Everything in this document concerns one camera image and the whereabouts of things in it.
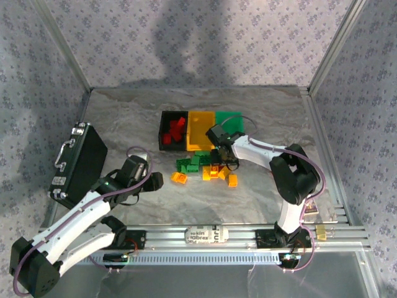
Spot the yellow plastic container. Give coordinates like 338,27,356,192
187,111,217,152

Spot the green plastic container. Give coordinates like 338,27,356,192
215,111,246,137

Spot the black carry case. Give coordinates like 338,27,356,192
48,122,109,214

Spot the black plastic container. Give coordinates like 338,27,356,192
158,111,190,151

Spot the small black controller board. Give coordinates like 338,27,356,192
278,252,302,268
103,253,130,265

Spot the white printed label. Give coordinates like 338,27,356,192
184,226,230,246

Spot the small card box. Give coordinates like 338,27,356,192
305,199,319,217

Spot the yellow binder clip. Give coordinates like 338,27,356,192
315,225,336,242

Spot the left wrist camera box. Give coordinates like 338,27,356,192
136,160,150,180

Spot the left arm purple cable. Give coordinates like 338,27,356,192
12,146,154,296

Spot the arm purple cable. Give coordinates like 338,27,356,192
221,115,327,274
12,146,154,296

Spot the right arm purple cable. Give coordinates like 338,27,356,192
221,115,327,274

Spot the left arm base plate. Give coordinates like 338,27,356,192
110,229,147,250

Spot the aluminium front frame rail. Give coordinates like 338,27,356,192
33,223,372,251

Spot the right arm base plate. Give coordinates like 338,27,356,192
256,228,313,249

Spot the slotted grey cable duct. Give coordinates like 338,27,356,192
88,250,285,265

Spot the aluminium frame post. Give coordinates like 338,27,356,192
30,0,94,93
306,0,372,96

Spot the aluminium frame leg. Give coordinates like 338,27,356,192
356,250,381,298

